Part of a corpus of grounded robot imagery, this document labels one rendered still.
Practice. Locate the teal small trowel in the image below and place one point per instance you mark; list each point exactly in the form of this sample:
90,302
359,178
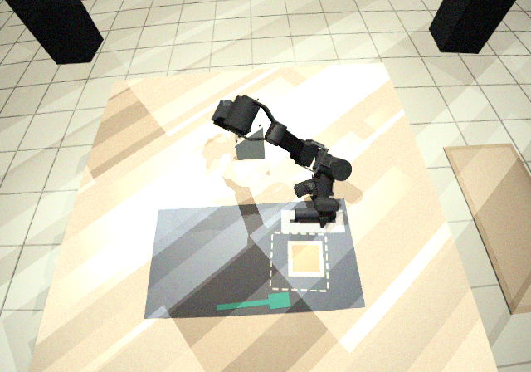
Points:
276,300

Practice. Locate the cream square tile with blue-grey centre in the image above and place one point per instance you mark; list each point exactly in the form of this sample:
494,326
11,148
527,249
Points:
305,259

